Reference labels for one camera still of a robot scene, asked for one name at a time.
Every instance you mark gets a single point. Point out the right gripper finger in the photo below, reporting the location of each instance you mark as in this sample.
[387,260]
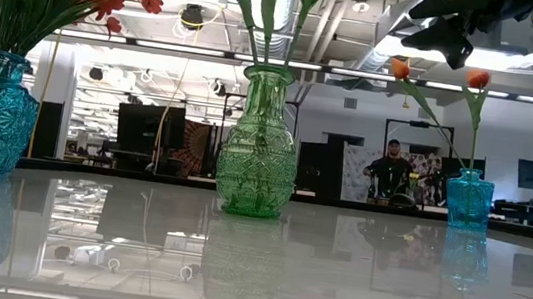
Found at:
[456,7]
[450,39]

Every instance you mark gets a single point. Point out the orange artificial tulip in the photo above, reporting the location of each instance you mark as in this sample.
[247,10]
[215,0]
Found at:
[400,69]
[477,79]

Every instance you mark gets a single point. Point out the red blossom spray long leaves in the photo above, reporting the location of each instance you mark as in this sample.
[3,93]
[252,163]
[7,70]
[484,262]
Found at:
[150,0]

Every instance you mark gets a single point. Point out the small blue glass vase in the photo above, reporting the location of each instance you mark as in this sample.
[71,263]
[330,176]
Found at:
[468,202]

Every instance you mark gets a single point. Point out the green glass vase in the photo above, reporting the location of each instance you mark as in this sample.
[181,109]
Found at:
[256,168]

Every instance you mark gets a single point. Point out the black partition panel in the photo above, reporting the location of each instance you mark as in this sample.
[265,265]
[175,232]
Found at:
[47,129]
[476,164]

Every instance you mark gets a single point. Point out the floral patterned panel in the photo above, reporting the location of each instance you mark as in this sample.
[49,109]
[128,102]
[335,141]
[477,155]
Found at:
[430,170]

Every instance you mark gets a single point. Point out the small yellow flower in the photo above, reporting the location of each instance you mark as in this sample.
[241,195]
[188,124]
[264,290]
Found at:
[413,179]

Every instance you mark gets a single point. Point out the person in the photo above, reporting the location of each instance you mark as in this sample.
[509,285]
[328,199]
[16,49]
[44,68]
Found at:
[389,173]

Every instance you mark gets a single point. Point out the white patterned panel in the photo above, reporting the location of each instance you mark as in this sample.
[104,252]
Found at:
[354,172]

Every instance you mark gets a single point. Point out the wide black partition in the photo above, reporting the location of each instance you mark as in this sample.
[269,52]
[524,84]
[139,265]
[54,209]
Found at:
[320,168]

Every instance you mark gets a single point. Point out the black desk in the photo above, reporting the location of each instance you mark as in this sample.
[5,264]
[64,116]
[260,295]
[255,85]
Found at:
[526,209]

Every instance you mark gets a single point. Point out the black ceiling lamp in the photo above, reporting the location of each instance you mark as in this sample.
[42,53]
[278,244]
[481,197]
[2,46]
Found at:
[192,16]
[96,73]
[220,89]

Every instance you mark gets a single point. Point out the bar with light strips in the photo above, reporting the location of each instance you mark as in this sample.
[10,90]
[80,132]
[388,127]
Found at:
[180,48]

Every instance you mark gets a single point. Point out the black computer monitor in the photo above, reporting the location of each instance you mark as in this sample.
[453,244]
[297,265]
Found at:
[150,128]

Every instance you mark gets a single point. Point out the large silver ceiling duct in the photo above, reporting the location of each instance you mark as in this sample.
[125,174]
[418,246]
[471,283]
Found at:
[518,60]

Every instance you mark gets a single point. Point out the grey wall vent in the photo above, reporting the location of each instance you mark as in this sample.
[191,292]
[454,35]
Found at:
[350,103]
[424,112]

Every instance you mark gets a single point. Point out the black background rig frame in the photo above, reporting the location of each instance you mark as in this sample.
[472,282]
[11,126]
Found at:
[420,123]

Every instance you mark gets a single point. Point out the patterned wall tapestry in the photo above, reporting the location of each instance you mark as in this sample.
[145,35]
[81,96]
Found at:
[197,139]

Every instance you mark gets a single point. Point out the black aluminium table frame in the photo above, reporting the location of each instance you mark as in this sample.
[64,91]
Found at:
[93,170]

